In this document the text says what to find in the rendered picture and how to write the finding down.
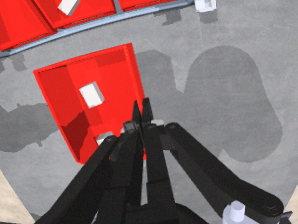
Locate red bin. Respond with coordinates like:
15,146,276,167
0,0,58,51
118,0,176,12
34,0,117,29
33,43,145,165

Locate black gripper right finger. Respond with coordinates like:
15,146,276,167
142,97,284,224

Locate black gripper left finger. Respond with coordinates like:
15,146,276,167
34,100,145,224

